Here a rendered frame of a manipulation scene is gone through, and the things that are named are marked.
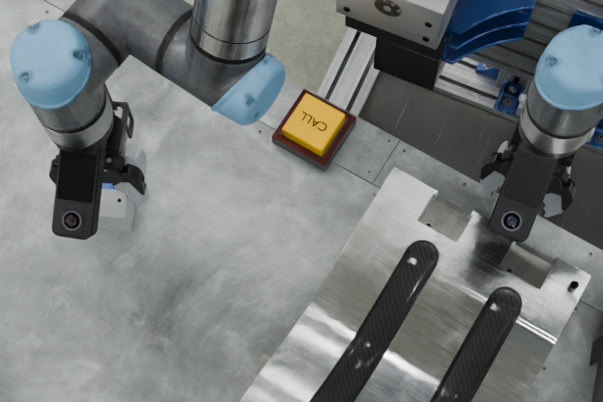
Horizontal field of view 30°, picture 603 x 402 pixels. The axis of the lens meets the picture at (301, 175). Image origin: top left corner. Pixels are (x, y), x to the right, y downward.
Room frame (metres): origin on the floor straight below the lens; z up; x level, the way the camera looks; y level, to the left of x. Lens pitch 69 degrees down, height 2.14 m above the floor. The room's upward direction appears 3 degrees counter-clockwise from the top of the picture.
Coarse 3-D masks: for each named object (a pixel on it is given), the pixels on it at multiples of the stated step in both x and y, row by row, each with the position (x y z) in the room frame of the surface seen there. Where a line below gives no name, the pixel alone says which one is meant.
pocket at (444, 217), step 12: (432, 204) 0.45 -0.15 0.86; (444, 204) 0.44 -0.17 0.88; (420, 216) 0.43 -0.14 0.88; (432, 216) 0.43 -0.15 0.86; (444, 216) 0.43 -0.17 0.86; (456, 216) 0.43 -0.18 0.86; (468, 216) 0.43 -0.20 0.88; (432, 228) 0.42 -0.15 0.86; (444, 228) 0.42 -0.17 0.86; (456, 228) 0.42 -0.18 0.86; (456, 240) 0.40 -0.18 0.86
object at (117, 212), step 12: (108, 192) 0.49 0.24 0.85; (120, 192) 0.49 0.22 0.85; (108, 204) 0.47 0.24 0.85; (120, 204) 0.47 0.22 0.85; (132, 204) 0.48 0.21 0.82; (108, 216) 0.46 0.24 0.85; (120, 216) 0.46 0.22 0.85; (132, 216) 0.47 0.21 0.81; (108, 228) 0.46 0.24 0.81; (120, 228) 0.46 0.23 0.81
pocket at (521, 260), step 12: (516, 252) 0.38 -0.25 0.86; (528, 252) 0.38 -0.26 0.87; (540, 252) 0.38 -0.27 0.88; (504, 264) 0.37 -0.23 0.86; (516, 264) 0.37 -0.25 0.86; (528, 264) 0.37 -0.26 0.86; (540, 264) 0.37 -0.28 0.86; (552, 264) 0.36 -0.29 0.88; (528, 276) 0.35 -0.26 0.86; (540, 276) 0.35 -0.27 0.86; (540, 288) 0.34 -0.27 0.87
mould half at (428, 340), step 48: (384, 192) 0.46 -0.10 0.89; (432, 192) 0.45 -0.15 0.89; (384, 240) 0.40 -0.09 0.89; (432, 240) 0.39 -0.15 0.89; (480, 240) 0.39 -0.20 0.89; (336, 288) 0.34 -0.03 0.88; (432, 288) 0.34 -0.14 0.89; (480, 288) 0.33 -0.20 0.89; (528, 288) 0.33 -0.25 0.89; (288, 336) 0.29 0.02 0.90; (336, 336) 0.29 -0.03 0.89; (432, 336) 0.28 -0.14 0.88; (528, 336) 0.28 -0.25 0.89; (288, 384) 0.23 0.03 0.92; (384, 384) 0.23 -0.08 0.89; (432, 384) 0.23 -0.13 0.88; (528, 384) 0.22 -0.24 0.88
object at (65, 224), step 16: (64, 160) 0.47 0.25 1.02; (80, 160) 0.46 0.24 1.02; (96, 160) 0.46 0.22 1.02; (64, 176) 0.45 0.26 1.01; (80, 176) 0.45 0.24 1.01; (96, 176) 0.45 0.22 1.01; (64, 192) 0.43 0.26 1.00; (80, 192) 0.43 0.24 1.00; (96, 192) 0.43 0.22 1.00; (64, 208) 0.42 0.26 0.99; (80, 208) 0.42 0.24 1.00; (96, 208) 0.42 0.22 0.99; (64, 224) 0.40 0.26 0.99; (80, 224) 0.40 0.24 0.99; (96, 224) 0.41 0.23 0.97
